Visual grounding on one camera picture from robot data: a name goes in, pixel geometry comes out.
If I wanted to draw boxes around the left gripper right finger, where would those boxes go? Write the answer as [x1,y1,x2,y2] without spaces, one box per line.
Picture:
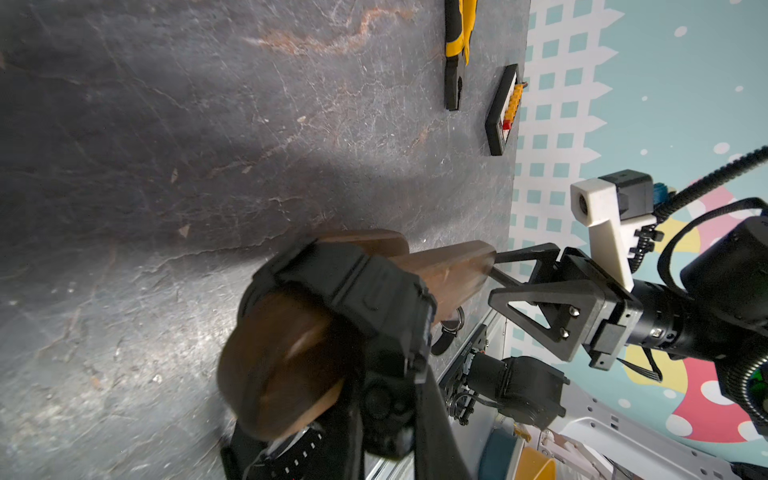
[414,367,471,480]

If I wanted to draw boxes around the wooden watch stand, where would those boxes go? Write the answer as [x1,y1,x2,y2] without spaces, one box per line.
[217,229,496,441]

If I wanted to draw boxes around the black connector board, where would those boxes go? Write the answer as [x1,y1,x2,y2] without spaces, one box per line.
[484,64,528,156]

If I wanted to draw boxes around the black band watch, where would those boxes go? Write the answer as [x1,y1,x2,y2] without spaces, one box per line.
[431,307,466,356]

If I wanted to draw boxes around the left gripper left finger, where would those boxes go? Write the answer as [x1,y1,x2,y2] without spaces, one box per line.
[317,367,366,479]

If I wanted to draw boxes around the yellow black pliers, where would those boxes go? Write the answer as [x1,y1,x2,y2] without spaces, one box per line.
[444,0,478,111]

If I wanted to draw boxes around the chunky black sport watch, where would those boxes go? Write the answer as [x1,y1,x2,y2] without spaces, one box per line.
[237,238,437,385]

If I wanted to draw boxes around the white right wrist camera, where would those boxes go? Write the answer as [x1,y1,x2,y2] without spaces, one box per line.
[570,170,656,291]

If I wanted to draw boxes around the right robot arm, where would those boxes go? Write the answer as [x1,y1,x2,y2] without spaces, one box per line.
[488,148,767,434]

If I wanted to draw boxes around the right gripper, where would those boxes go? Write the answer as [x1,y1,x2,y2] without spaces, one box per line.
[488,242,642,371]

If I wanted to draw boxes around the black round-face watch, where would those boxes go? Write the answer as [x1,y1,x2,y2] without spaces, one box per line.
[220,422,326,480]

